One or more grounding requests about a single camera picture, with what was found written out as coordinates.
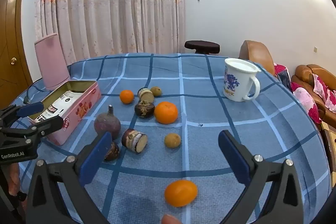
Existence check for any dark mangosteen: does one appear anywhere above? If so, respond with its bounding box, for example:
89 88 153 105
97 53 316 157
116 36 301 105
134 100 155 119
104 141 121 162

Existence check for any large orange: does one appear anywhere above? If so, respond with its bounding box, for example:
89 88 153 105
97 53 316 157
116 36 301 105
154 101 179 125

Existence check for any white printed packet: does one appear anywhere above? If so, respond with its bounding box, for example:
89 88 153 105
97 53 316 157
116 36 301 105
39 107 64 123
56 91 85 110

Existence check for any pink floral curtain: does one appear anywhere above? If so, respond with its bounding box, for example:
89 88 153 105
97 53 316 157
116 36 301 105
34 0 185 67

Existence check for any purple round fruit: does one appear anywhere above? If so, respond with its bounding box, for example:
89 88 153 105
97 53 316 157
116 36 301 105
94 105 122 140

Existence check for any dark round stool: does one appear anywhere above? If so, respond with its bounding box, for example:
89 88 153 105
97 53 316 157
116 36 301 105
184 40 221 54

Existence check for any medium orange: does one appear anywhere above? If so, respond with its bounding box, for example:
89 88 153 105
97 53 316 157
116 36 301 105
164 179 198 208

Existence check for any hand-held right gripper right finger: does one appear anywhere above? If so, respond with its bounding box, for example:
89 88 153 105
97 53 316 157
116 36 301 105
218 130 311 224

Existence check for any blue checked tablecloth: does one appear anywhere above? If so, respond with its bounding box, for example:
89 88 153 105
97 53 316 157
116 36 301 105
10 53 332 224

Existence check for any wooden door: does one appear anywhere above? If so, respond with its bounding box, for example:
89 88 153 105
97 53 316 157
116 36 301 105
0 0 34 109

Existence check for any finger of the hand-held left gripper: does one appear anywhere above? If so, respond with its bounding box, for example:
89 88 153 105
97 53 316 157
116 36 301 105
24 116 64 141
0 103 45 128

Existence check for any person's right hand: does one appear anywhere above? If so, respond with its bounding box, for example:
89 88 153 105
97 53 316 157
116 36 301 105
161 214 182 224

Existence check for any small orange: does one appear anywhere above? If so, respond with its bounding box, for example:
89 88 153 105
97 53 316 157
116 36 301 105
120 90 135 104

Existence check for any brown leather chair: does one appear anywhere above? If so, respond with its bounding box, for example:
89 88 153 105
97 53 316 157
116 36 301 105
239 40 276 76

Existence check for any brown leather sofa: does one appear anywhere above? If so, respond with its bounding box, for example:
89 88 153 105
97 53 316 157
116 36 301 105
294 64 336 132

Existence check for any pink tin box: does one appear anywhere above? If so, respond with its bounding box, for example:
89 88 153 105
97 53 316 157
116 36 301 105
28 80 102 146

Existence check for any black power cable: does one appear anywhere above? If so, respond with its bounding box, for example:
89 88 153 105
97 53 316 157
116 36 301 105
23 78 44 105

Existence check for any pink cylindrical container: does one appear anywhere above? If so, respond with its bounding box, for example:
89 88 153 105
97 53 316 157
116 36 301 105
34 33 71 91

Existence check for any person's left hand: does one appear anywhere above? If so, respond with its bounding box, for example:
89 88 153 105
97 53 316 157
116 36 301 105
8 162 21 195

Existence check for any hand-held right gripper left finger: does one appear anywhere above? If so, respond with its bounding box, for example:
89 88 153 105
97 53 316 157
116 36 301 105
25 132 113 224

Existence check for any white mug blue print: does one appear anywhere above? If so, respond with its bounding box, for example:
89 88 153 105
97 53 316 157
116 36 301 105
223 67 261 102

